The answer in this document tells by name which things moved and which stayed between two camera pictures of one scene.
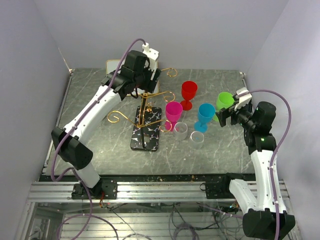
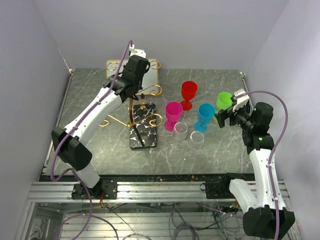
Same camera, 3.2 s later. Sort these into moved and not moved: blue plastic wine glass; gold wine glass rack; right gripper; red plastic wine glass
Moved: gold wine glass rack
Not moved: right gripper; blue plastic wine glass; red plastic wine glass
